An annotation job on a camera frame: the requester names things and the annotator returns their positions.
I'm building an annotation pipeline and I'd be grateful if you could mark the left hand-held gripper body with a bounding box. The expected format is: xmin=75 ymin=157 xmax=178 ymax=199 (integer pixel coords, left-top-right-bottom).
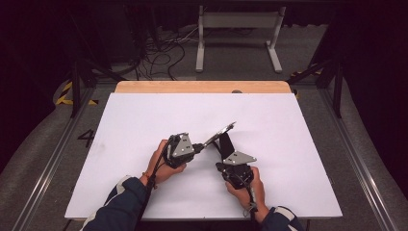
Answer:
xmin=163 ymin=132 xmax=196 ymax=170

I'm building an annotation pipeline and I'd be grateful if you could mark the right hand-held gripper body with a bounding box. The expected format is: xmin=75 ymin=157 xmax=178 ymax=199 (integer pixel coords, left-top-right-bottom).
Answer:
xmin=215 ymin=150 xmax=258 ymax=191

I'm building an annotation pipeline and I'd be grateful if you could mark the person's right hand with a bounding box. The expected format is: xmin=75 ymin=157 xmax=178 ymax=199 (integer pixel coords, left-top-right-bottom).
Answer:
xmin=225 ymin=166 xmax=270 ymax=222

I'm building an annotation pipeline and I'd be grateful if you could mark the person's left hand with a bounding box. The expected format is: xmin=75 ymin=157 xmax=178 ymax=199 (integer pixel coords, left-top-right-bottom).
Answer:
xmin=140 ymin=139 xmax=188 ymax=187

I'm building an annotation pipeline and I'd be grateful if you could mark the white table board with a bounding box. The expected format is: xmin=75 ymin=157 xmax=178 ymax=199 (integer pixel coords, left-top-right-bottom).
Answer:
xmin=64 ymin=92 xmax=344 ymax=221

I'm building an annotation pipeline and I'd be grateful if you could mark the yellow black floor tape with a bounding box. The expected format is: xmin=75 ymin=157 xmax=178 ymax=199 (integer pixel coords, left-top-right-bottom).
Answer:
xmin=290 ymin=66 xmax=321 ymax=78
xmin=55 ymin=80 xmax=99 ymax=107

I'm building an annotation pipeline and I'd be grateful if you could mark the black metal stand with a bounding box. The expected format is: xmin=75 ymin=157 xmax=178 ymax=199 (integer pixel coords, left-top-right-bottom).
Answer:
xmin=65 ymin=9 xmax=128 ymax=118
xmin=287 ymin=57 xmax=345 ymax=118

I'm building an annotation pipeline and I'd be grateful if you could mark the white metal stand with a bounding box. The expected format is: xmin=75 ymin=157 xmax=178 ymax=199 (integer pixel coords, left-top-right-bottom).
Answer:
xmin=195 ymin=5 xmax=287 ymax=74

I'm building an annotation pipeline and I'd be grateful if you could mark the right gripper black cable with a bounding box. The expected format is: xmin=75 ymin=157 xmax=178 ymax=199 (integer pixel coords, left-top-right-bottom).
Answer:
xmin=239 ymin=177 xmax=259 ymax=222

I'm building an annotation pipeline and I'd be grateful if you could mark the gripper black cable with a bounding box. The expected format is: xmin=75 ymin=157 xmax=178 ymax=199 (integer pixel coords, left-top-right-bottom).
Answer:
xmin=136 ymin=136 xmax=176 ymax=231
xmin=239 ymin=177 xmax=259 ymax=222

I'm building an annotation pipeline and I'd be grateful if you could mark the red string bracelet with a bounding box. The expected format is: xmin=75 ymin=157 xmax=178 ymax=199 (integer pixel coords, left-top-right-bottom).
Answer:
xmin=142 ymin=171 xmax=158 ymax=191

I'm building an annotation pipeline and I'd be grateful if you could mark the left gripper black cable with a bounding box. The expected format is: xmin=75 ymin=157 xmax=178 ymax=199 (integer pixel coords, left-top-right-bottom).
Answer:
xmin=136 ymin=136 xmax=176 ymax=231

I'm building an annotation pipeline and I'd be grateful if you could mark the tangle of floor cables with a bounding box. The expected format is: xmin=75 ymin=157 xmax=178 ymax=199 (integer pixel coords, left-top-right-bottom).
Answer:
xmin=134 ymin=27 xmax=200 ymax=81

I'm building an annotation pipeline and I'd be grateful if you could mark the aluminium floor rail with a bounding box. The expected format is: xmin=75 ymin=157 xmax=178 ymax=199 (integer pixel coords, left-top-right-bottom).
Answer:
xmin=319 ymin=87 xmax=400 ymax=231
xmin=11 ymin=85 xmax=97 ymax=231

